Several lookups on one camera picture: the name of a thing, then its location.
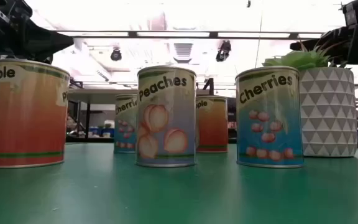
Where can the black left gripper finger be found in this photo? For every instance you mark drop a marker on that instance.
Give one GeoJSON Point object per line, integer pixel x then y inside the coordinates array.
{"type": "Point", "coordinates": [48, 42]}

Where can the wooden shelf with black frame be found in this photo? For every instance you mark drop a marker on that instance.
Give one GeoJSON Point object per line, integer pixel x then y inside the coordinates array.
{"type": "Point", "coordinates": [98, 96]}

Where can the long overhead light bar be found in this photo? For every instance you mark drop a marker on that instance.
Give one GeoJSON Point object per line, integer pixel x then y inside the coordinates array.
{"type": "Point", "coordinates": [213, 35]}

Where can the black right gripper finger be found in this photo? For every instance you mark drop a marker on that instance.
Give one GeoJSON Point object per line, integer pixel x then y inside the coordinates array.
{"type": "Point", "coordinates": [337, 39]}

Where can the peaches tin can pale label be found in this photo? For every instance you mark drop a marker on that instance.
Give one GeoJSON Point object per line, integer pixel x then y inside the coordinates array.
{"type": "Point", "coordinates": [166, 137]}

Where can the green table mat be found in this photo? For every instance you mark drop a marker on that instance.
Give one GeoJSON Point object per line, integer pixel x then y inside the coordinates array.
{"type": "Point", "coordinates": [179, 196]}

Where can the ceiling air vent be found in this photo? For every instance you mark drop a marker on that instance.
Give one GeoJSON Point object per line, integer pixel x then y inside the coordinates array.
{"type": "Point", "coordinates": [182, 51]}

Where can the pineapple tin can orange label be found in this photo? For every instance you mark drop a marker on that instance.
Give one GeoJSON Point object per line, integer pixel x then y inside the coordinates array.
{"type": "Point", "coordinates": [26, 118]}
{"type": "Point", "coordinates": [212, 127]}

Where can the blue storage bin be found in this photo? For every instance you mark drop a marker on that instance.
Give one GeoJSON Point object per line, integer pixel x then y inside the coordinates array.
{"type": "Point", "coordinates": [108, 132]}
{"type": "Point", "coordinates": [94, 131]}

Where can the black ceiling spotlight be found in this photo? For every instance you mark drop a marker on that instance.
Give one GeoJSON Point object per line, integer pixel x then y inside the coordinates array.
{"type": "Point", "coordinates": [223, 51]}
{"type": "Point", "coordinates": [116, 54]}

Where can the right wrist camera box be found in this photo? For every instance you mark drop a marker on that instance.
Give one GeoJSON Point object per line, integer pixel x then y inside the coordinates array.
{"type": "Point", "coordinates": [356, 15]}

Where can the succulent in white patterned pot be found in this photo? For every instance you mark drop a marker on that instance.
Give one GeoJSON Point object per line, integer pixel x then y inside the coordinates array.
{"type": "Point", "coordinates": [328, 112]}

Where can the cherries tin can blue label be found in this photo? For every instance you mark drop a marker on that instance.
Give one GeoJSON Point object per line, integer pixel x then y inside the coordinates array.
{"type": "Point", "coordinates": [269, 130]}
{"type": "Point", "coordinates": [124, 124]}

